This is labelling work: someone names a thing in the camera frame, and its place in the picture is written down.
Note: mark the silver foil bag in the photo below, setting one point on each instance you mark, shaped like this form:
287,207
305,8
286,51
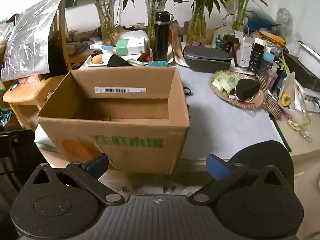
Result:
30,37

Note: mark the colourful printed bag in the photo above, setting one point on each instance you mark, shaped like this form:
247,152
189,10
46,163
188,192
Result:
220,40

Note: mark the pink liquid bottle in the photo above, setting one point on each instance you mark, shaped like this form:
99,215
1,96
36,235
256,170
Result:
271,78

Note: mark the wooden chair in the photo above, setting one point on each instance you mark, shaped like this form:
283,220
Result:
64,47

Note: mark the blue carton box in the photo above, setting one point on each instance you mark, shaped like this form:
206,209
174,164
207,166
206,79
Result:
270,55

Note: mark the flat brown paper bag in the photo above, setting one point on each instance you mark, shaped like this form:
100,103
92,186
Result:
178,50

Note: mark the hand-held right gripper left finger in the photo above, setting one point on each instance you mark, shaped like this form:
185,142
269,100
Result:
97,166

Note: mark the lucky bamboo in glass vase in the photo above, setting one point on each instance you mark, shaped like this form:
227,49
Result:
240,17
152,12
196,30
106,22

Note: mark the clear white plastic bag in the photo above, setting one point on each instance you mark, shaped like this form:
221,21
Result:
292,85

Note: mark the green white tissue box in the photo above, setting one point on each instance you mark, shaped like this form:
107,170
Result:
130,46

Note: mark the striped woven ribbon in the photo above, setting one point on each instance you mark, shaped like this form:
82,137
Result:
271,102

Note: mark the white keyed device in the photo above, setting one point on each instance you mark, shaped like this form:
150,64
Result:
311,97

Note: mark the orange cloth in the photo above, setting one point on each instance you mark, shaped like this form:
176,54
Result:
272,38

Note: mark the yellow tape measure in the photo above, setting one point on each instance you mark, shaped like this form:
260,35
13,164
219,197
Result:
285,100

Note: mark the grey zip case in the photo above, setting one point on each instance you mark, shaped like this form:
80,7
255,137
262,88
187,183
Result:
207,60

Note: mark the white carton box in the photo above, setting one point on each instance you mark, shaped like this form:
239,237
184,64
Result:
246,52

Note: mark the blue wipe packet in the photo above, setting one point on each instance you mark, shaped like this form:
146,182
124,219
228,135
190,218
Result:
157,63

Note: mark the white ribbed appliance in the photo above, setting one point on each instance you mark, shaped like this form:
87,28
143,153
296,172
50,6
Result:
311,55

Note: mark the light wooden stool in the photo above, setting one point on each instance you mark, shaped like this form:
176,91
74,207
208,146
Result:
27,92

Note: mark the green white wipe packet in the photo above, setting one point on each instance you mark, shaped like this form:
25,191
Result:
231,81
219,82

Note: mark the round woven tray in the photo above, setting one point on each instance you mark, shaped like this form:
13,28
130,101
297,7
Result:
222,97

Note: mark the white cream jar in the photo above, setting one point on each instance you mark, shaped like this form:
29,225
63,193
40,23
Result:
107,56

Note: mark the white blue spray bottle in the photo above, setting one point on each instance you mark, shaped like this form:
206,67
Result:
105,47

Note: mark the blue bag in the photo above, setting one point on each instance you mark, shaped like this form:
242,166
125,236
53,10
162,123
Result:
260,17

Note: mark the tan round coin pouch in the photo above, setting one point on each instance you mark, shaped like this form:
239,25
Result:
97,59

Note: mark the black carton box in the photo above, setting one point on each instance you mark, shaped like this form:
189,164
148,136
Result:
256,55

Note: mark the teal cloth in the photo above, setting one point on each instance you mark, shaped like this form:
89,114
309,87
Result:
5,117

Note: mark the black tape roll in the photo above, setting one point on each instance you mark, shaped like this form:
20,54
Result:
95,52

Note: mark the small black tripod camera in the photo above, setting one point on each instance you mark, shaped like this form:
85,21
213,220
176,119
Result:
230,38

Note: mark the brown cardboard box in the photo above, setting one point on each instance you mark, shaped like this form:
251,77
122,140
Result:
140,155

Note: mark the long black box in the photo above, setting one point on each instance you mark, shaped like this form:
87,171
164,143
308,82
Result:
302,75

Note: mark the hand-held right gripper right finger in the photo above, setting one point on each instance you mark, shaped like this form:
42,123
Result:
216,167

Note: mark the crumpled brown paper bag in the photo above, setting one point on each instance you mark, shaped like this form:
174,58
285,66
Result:
117,33

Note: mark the black thermos bottle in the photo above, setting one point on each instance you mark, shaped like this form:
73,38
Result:
161,40

